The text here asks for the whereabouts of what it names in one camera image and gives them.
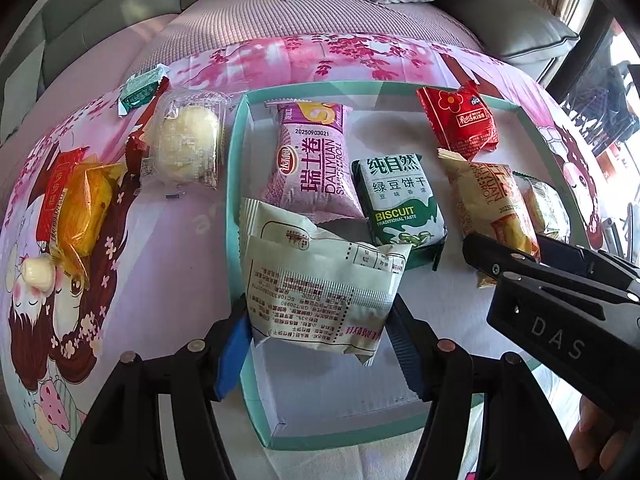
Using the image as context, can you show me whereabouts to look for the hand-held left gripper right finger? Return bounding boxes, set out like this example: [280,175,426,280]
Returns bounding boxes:
[387,296,576,480]

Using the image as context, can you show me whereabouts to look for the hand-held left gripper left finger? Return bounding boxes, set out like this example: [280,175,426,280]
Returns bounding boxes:
[60,295,253,480]

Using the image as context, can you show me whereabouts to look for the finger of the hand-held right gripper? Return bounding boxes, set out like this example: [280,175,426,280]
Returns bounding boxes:
[537,234,640,281]
[462,232,640,306]

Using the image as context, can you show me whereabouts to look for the white box with teal rim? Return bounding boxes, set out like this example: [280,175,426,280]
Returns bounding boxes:
[225,82,608,451]

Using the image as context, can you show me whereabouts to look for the clear green-edged cracker packet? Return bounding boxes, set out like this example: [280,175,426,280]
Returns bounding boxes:
[512,172,571,246]

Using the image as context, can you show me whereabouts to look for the beige orange bread packet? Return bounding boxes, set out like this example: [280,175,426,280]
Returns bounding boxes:
[437,147,543,288]

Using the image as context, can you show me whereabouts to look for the white pale snack packet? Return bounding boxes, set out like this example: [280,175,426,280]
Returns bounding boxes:
[240,197,413,367]

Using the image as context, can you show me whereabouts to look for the green biscuit packet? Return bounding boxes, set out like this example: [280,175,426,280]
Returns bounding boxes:
[351,154,448,271]

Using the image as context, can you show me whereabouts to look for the red flower-print wafer packet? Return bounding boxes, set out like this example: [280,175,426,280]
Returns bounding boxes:
[416,80,500,161]

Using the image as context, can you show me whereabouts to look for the pink swiss roll packet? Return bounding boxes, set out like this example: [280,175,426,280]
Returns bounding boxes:
[262,100,366,223]

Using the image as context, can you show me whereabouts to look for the orange cake packet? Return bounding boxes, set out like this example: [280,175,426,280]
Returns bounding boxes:
[50,160,128,291]

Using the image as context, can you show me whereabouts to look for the clear packet with white pastry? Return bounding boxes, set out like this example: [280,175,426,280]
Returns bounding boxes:
[137,87,233,191]

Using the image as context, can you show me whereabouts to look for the red milk biscuit packet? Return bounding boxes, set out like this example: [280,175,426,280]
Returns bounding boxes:
[124,77,171,176]

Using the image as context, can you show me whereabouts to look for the red snack packet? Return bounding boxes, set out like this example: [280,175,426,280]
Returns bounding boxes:
[37,146,91,251]

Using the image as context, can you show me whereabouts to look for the small teal snack packet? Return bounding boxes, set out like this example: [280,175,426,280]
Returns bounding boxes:
[117,64,168,116]

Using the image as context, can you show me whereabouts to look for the person's right hand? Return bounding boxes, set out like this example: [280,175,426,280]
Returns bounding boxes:
[572,392,636,471]

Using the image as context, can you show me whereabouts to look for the printed pink blanket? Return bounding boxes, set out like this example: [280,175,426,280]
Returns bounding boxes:
[0,32,621,480]

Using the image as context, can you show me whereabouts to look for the pink sofa cover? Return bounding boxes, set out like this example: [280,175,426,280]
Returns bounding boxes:
[0,0,486,161]

